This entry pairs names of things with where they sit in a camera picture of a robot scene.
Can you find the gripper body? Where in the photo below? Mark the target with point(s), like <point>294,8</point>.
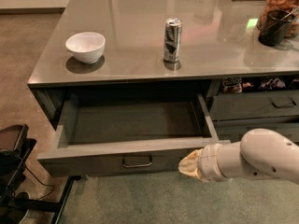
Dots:
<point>206,163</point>

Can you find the grey drawer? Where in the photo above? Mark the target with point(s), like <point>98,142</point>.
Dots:
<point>255,105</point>
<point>234,133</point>
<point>127,137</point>

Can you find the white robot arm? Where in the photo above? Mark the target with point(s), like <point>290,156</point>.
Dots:
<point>260,154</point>

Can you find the snack bags in drawer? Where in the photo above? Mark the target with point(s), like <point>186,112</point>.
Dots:
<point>251,84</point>

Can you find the silver black drink can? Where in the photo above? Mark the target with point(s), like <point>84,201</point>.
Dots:
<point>172,39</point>

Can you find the white ceramic bowl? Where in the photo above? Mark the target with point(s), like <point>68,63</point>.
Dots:
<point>86,47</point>

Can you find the black mesh cup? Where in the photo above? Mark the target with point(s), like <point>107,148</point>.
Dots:
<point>276,25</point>

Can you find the glass jar of nuts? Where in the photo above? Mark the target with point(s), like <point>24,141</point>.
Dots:
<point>290,6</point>

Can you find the grey cabinet counter frame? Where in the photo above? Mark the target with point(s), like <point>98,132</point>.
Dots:
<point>219,39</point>

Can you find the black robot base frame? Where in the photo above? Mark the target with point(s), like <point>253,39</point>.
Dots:
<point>15,148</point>

